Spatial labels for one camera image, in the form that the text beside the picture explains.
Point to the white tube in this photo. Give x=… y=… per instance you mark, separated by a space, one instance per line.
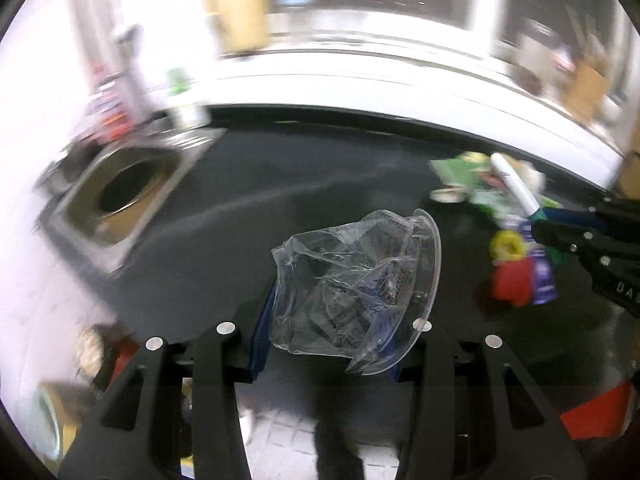
x=515 y=184

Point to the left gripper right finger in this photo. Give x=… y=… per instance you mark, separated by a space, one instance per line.
x=477 y=413

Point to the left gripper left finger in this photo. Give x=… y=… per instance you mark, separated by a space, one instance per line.
x=172 y=398

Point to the steel sink basin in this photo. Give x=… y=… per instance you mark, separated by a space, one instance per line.
x=106 y=211

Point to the purple toothpaste box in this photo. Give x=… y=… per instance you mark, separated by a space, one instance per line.
x=544 y=289

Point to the red cabinet front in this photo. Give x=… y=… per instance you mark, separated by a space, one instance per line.
x=601 y=417

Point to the red plastic cup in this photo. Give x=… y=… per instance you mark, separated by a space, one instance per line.
x=512 y=282

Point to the crushed clear plastic cup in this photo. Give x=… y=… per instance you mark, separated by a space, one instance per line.
x=362 y=291

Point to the green paper package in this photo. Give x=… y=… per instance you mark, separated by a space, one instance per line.
x=468 y=178

